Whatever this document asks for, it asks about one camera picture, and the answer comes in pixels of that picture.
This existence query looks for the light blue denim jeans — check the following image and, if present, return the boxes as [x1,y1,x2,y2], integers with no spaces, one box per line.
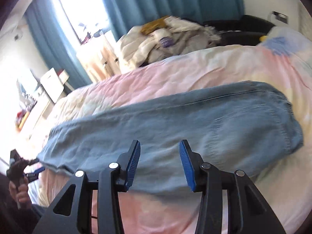
[38,81,303,194]

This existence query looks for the person's left hand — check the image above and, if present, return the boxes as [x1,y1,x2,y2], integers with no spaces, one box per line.
[9,177,32,209]

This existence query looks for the pink pastel bed sheet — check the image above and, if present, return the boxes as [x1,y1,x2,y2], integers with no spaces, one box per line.
[41,45,311,233]

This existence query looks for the white pillow blue pattern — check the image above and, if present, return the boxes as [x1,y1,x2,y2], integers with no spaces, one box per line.
[259,27,311,64]

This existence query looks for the cream puffer jacket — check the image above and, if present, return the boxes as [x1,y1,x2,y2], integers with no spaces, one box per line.
[115,16,221,73]

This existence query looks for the teal curtain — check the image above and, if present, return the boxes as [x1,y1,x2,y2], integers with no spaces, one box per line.
[24,0,245,88]

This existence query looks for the mustard yellow garment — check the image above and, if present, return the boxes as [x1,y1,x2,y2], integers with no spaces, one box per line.
[140,16,168,35]

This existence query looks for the wall socket plate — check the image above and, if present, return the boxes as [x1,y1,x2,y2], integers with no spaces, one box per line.
[272,11,288,24]

